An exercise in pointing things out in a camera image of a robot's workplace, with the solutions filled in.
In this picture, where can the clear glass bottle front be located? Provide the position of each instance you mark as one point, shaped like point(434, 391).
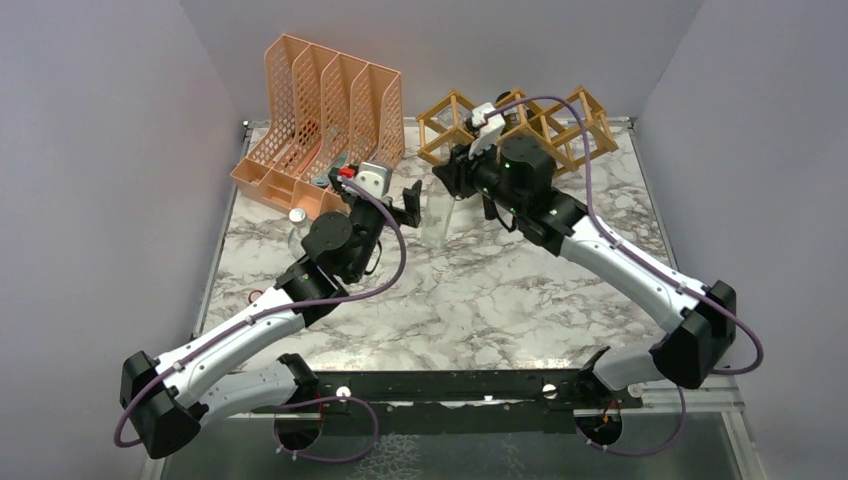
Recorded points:
point(437, 217)

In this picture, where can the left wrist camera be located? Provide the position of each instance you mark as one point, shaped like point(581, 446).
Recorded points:
point(372, 177)

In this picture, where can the wooden wine rack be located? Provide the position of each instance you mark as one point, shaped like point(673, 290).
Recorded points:
point(441, 127)

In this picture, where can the orange plastic file organizer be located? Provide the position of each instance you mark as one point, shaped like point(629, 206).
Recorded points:
point(323, 104)

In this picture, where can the clear round bottle silver cap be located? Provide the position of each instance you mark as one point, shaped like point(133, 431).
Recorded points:
point(300, 227)

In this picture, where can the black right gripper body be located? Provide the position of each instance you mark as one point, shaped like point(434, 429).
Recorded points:
point(485, 168)

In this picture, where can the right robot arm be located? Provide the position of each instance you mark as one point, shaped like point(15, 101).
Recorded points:
point(517, 176)

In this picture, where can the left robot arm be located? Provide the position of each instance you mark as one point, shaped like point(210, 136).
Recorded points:
point(348, 257)

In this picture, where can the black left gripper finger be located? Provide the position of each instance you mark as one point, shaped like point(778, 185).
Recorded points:
point(412, 204)
point(340, 181)

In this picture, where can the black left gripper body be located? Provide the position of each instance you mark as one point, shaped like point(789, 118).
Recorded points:
point(368, 223)

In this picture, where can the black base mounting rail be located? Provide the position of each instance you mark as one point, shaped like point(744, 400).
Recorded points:
point(449, 402)

